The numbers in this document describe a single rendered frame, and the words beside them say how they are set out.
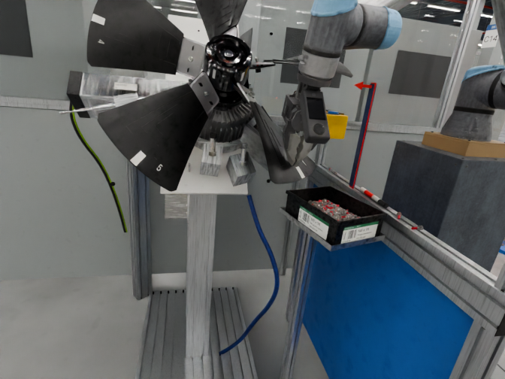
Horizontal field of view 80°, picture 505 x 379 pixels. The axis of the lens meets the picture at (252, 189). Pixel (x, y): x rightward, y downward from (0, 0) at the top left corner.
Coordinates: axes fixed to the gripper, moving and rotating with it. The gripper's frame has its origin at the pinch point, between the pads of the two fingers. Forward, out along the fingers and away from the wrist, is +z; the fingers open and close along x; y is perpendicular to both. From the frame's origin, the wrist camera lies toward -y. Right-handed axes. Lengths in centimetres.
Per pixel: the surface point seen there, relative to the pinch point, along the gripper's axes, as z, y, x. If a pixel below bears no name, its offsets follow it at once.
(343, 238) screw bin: 12.4, -13.4, -11.6
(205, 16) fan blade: -22, 45, 21
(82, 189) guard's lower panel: 67, 74, 75
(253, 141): 5.7, 19.9, 5.8
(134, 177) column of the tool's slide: 50, 62, 48
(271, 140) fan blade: -3.5, 3.9, 5.6
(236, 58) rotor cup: -16.9, 20.6, 13.8
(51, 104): 28, 86, 85
